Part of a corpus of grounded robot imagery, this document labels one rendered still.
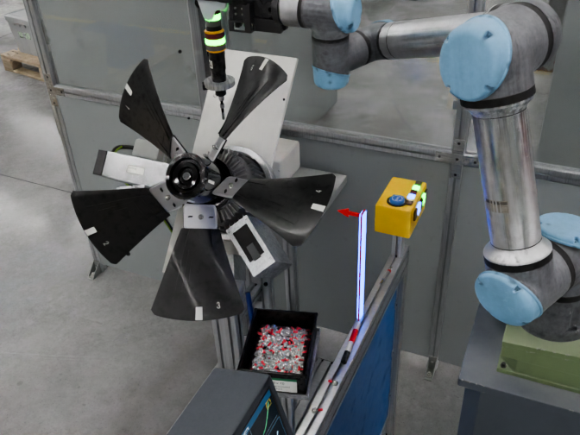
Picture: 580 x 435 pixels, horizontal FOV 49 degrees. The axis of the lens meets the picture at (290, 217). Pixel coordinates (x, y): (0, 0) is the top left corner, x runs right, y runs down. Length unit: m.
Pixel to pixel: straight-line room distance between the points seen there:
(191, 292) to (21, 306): 1.82
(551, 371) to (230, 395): 0.67
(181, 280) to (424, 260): 1.09
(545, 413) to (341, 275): 1.35
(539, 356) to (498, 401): 0.14
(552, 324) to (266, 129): 0.95
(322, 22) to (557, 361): 0.80
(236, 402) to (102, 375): 1.89
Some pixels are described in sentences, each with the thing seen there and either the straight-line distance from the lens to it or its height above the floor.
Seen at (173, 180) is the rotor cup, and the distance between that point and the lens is 1.63.
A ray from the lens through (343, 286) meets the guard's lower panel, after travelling 2.63.
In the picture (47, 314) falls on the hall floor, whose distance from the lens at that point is 3.24.
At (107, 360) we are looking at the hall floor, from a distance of 2.92.
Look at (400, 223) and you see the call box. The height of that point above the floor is 1.03.
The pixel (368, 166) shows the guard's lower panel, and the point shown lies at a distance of 2.27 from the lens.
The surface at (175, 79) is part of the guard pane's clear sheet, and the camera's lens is 2.51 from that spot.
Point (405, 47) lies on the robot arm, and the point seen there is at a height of 1.58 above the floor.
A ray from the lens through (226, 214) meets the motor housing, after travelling 1.71.
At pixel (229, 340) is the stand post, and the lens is 2.13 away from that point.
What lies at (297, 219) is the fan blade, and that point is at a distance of 1.49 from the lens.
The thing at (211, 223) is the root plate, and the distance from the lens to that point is 1.65.
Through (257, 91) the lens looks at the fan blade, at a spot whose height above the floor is 1.39.
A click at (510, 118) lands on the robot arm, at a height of 1.57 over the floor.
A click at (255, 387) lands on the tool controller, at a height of 1.25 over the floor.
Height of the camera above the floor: 2.02
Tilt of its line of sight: 34 degrees down
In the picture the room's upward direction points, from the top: 3 degrees counter-clockwise
